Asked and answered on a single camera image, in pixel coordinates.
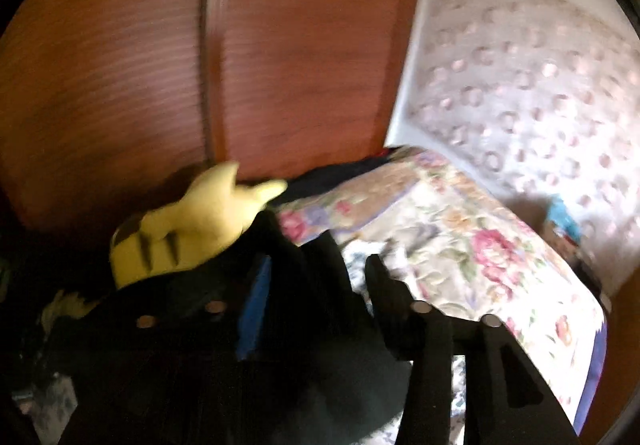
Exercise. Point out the blue tissue box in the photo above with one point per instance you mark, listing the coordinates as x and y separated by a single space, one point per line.
560 230

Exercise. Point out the floral pink bed blanket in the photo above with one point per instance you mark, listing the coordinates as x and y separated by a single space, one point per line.
458 248

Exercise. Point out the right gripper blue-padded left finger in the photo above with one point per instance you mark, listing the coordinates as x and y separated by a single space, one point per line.
156 362

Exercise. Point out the black printed t-shirt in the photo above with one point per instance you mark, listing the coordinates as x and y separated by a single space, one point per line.
319 372

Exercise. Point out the folded navy blue garment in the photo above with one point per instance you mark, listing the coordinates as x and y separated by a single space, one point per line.
321 180

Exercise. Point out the pink circle-pattern curtain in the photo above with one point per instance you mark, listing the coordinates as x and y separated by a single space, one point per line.
537 100

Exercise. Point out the yellow plush toy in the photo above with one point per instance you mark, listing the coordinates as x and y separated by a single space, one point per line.
183 235

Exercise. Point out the blue floral white sheet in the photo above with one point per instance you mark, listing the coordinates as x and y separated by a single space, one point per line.
48 411

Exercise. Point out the wooden wardrobe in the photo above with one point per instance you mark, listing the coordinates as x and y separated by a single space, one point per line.
107 106

